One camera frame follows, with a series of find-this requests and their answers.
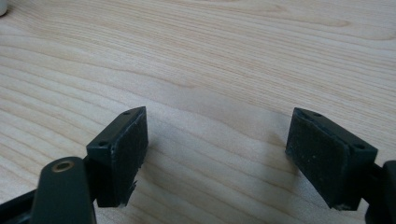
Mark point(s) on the white cup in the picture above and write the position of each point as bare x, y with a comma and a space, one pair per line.
2, 7

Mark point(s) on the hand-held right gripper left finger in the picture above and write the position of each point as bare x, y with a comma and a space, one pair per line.
120, 161

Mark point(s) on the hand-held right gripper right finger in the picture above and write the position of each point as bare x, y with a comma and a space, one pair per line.
323, 158

